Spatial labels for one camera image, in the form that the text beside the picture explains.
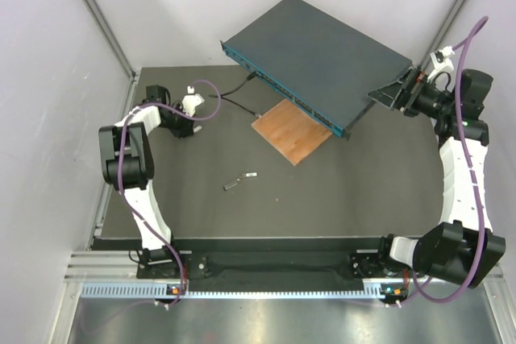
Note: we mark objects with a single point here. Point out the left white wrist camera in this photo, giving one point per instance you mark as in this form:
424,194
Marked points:
191,101

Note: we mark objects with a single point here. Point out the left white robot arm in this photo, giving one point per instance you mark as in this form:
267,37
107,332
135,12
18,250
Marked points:
128,165

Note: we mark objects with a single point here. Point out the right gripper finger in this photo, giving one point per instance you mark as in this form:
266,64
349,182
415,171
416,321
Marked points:
389,100
393,87

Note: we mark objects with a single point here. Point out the wooden board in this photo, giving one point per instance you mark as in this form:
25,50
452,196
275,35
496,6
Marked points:
291,131

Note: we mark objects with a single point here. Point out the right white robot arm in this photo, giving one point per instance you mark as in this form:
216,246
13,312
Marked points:
462,248

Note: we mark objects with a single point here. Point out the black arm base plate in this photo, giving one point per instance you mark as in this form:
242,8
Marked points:
266,264

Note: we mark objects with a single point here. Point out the slotted cable duct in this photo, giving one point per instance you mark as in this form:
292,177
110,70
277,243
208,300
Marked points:
164,291

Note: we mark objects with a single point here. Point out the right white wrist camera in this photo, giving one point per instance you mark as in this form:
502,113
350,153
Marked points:
441,60

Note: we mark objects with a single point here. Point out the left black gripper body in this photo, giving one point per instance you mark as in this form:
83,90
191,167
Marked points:
177,123

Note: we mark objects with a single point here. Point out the blue network switch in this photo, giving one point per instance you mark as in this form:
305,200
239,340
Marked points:
322,65

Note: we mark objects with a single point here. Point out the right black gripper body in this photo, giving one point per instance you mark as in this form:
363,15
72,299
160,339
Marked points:
424,99

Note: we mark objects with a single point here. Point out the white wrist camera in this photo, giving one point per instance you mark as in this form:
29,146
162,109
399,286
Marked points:
441,60
191,101

